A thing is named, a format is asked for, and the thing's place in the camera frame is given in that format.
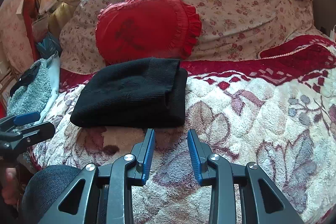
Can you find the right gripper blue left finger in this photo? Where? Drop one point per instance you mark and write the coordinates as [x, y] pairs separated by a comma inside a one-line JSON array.
[[145, 157]]

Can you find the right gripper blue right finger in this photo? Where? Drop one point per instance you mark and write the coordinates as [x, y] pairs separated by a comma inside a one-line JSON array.
[[199, 153]]

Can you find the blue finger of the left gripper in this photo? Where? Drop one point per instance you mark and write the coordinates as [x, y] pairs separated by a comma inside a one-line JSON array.
[[39, 133], [27, 117]]

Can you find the black knit pants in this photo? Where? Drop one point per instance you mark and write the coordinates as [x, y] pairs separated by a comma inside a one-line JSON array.
[[144, 93]]

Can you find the person's left hand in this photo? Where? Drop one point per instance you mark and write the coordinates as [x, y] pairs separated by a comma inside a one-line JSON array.
[[10, 192]]

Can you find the grey fleece jacket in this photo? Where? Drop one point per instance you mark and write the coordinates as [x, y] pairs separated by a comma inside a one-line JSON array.
[[41, 93]]

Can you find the black garment on fleece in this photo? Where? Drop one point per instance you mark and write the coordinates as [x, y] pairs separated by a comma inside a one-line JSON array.
[[26, 78]]

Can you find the person's blue jeans leg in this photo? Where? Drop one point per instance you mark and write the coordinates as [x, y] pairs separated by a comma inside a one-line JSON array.
[[62, 194]]

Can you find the teal patterned bag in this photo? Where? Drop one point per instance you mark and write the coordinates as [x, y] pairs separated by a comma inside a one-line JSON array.
[[49, 46]]

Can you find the red and white plush blanket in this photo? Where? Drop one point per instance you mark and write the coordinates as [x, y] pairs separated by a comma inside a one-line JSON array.
[[282, 118]]

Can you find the red heart ruffled pillow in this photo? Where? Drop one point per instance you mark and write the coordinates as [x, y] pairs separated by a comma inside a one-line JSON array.
[[137, 29]]

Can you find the floral beige quilt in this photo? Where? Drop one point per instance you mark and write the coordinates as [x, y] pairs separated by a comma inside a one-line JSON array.
[[231, 30]]

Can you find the red folded blanket corner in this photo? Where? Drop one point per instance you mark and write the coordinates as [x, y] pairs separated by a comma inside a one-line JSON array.
[[301, 49]]

